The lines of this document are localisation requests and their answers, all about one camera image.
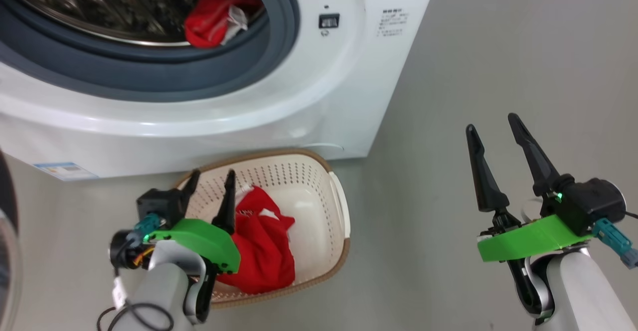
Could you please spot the blue white energy label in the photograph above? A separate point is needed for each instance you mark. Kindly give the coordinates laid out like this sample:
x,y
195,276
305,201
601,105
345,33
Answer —
x,y
65,170

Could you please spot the cream perforated laundry basket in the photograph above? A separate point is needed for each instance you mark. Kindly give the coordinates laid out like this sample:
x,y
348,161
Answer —
x,y
314,211

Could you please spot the steel washing machine drum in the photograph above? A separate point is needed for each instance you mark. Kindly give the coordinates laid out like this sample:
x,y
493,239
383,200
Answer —
x,y
99,2

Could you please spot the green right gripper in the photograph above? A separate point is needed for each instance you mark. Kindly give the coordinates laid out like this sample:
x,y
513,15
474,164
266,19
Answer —
x,y
533,239

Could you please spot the red and white garment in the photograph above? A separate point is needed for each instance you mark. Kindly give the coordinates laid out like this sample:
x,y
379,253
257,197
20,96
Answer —
x,y
209,17

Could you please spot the white front-load washing machine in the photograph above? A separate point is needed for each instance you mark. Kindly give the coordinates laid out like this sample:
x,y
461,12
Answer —
x,y
319,86

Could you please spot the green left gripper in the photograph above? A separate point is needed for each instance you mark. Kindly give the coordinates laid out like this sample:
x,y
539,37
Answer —
x,y
209,241

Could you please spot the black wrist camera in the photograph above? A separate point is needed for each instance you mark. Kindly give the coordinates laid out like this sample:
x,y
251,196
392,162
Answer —
x,y
593,204
159,204

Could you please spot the grey rubber door gasket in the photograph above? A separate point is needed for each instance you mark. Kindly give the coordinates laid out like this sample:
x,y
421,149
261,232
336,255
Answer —
x,y
149,77

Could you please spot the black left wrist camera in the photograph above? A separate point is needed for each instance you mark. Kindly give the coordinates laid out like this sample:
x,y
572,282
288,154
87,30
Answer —
x,y
159,204

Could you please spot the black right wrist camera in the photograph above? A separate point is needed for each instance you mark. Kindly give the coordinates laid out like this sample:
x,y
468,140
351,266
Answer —
x,y
593,204

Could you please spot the black glass washing machine door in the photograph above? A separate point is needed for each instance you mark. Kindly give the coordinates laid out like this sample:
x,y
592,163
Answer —
x,y
7,251

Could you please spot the black door latch slot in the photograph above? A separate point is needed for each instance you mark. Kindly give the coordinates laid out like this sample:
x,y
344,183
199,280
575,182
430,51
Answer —
x,y
329,21

